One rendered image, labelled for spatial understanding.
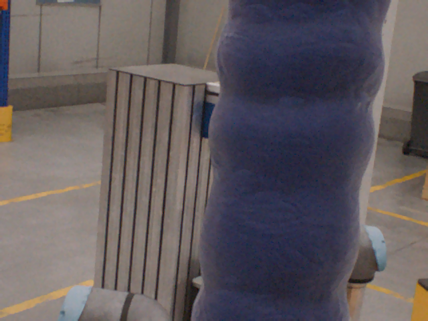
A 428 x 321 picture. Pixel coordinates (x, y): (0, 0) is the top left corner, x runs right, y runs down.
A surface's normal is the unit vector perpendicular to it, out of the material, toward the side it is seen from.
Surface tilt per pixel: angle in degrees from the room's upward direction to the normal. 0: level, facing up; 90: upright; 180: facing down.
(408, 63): 90
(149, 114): 90
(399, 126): 90
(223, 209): 79
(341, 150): 100
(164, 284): 90
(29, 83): 38
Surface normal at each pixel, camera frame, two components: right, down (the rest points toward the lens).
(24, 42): 0.79, 0.22
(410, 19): -0.61, 0.14
